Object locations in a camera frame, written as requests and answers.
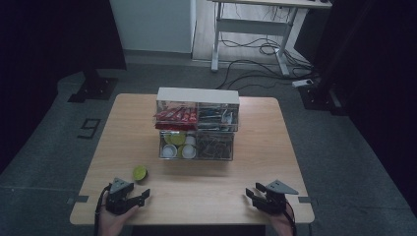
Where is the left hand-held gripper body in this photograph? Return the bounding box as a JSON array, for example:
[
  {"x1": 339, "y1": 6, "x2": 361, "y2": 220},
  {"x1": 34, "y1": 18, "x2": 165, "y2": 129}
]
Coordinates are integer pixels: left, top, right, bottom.
[{"x1": 105, "y1": 177, "x2": 139, "y2": 216}]

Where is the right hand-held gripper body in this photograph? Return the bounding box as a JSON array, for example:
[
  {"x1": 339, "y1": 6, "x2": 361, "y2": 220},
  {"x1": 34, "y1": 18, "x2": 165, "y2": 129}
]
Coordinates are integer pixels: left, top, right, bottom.
[{"x1": 259, "y1": 179, "x2": 299, "y2": 216}]

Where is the clear drawer with capsules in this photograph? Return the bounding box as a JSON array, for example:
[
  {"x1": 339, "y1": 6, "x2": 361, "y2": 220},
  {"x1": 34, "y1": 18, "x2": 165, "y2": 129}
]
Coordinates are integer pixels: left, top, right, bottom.
[{"x1": 158, "y1": 130, "x2": 199, "y2": 160}]

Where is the person's left hand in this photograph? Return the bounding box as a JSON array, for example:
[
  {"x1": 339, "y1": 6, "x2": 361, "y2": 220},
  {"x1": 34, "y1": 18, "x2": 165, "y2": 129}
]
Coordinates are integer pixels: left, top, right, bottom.
[{"x1": 97, "y1": 201, "x2": 141, "y2": 236}]

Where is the person's right hand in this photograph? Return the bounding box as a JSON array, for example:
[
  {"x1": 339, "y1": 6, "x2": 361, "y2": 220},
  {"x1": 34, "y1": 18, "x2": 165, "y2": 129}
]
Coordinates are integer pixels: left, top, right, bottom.
[{"x1": 267, "y1": 201, "x2": 294, "y2": 236}]

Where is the grey tape strip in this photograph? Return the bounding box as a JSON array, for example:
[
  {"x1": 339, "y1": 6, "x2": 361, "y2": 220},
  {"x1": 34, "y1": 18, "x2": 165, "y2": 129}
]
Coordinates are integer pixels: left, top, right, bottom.
[
  {"x1": 66, "y1": 195, "x2": 90, "y2": 205},
  {"x1": 297, "y1": 196, "x2": 319, "y2": 207}
]

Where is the clear drawer with dark packets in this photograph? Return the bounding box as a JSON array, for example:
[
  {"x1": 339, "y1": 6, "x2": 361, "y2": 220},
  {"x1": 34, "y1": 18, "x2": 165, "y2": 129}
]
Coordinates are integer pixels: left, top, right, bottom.
[{"x1": 196, "y1": 130, "x2": 235, "y2": 161}]

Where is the pile of dark packets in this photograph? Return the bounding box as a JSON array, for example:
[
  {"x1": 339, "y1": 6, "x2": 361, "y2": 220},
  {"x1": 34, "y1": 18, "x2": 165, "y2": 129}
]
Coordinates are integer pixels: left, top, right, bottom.
[{"x1": 197, "y1": 132, "x2": 234, "y2": 159}]

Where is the clear drawer with mixed packets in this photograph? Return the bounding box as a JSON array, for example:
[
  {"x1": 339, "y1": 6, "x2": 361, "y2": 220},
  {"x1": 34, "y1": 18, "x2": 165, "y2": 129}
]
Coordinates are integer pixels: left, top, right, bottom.
[{"x1": 197, "y1": 101, "x2": 240, "y2": 133}]

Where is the pile of red packets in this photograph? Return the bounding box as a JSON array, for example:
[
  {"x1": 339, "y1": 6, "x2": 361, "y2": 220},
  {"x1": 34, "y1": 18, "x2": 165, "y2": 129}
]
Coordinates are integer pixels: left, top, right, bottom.
[{"x1": 153, "y1": 106, "x2": 199, "y2": 131}]

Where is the pile of mixed packets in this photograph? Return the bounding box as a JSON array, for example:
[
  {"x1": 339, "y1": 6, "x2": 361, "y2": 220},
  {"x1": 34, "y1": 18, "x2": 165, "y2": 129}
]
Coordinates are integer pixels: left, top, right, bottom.
[{"x1": 198, "y1": 107, "x2": 238, "y2": 131}]

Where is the clear drawer with red packets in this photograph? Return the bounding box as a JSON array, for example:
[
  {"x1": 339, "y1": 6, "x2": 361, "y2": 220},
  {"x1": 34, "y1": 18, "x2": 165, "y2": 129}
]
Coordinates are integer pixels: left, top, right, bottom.
[{"x1": 154, "y1": 99, "x2": 199, "y2": 132}]

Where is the black stand base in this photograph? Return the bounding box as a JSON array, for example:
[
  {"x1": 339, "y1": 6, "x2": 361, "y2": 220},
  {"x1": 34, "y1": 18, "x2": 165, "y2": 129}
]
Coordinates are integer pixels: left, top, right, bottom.
[
  {"x1": 67, "y1": 68, "x2": 118, "y2": 103},
  {"x1": 298, "y1": 83, "x2": 349, "y2": 116}
]

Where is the white power strip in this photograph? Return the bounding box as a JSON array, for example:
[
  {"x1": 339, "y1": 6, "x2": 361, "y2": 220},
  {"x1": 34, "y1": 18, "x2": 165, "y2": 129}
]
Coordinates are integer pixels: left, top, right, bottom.
[{"x1": 291, "y1": 78, "x2": 315, "y2": 89}]

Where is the clear plastic drawer organizer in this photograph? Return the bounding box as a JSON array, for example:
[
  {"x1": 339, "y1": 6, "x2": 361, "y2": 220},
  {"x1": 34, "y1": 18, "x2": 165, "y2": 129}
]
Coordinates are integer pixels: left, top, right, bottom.
[{"x1": 153, "y1": 87, "x2": 241, "y2": 161}]

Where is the white desk with legs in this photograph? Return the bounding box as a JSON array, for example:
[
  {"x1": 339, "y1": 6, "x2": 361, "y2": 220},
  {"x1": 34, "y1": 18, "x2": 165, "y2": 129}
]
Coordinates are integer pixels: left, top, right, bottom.
[{"x1": 206, "y1": 0, "x2": 332, "y2": 77}]

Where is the dark curtain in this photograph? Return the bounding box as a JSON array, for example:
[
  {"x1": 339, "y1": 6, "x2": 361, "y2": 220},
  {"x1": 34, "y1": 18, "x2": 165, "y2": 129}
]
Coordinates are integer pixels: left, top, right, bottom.
[
  {"x1": 294, "y1": 0, "x2": 417, "y2": 214},
  {"x1": 0, "y1": 0, "x2": 128, "y2": 173}
]

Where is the white cabinet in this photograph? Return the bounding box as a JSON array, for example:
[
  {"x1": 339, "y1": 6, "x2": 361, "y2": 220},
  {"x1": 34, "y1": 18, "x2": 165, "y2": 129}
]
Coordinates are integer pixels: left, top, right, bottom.
[{"x1": 108, "y1": 0, "x2": 197, "y2": 54}]

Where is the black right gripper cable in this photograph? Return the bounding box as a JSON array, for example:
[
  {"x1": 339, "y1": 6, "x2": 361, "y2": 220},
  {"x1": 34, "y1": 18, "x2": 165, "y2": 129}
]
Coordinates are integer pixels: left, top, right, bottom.
[{"x1": 283, "y1": 200, "x2": 298, "y2": 236}]

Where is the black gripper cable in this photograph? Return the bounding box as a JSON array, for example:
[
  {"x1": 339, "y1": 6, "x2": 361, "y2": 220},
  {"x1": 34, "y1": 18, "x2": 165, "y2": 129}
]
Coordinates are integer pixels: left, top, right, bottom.
[
  {"x1": 283, "y1": 200, "x2": 298, "y2": 236},
  {"x1": 93, "y1": 183, "x2": 113, "y2": 236}
]

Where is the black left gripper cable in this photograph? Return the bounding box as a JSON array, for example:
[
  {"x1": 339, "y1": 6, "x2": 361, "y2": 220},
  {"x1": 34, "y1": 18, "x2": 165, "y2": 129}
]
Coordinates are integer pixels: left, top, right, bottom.
[{"x1": 93, "y1": 183, "x2": 113, "y2": 236}]

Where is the coiled black floor cable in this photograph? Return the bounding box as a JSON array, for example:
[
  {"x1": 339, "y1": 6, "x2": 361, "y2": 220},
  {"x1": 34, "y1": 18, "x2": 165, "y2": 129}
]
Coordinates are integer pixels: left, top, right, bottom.
[{"x1": 219, "y1": 36, "x2": 296, "y2": 57}]

